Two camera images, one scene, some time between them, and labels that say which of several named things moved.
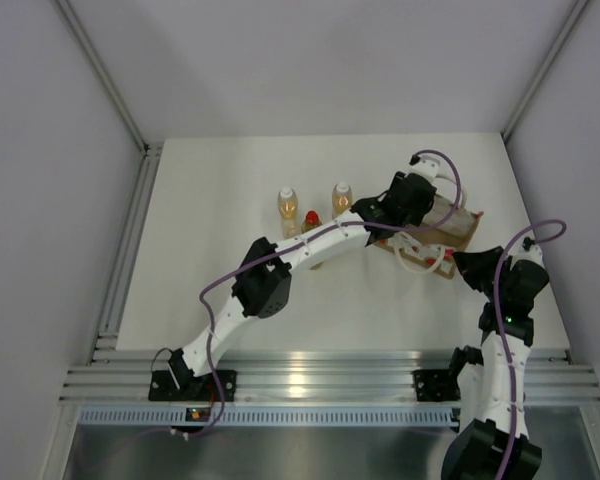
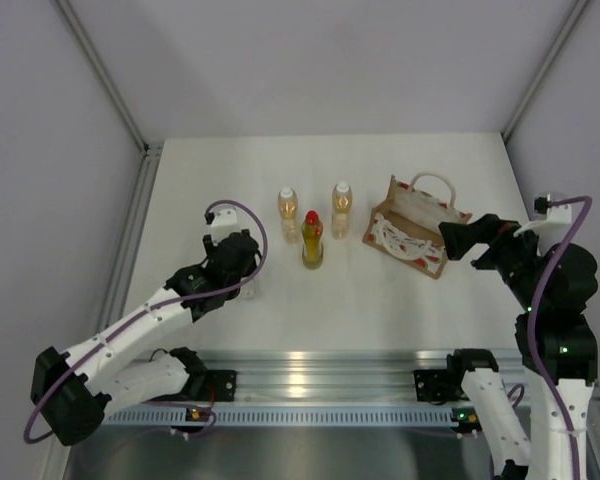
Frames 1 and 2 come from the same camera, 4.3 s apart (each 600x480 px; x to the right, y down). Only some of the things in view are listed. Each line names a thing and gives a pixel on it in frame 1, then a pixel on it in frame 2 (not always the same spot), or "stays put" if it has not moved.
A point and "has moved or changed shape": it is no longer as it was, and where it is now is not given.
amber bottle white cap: [341, 198] stays put
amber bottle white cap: [288, 204] stays put
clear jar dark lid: [461, 221] has moved or changed shape
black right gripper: [471, 264] -> [489, 229]
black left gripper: [416, 215] -> [209, 246]
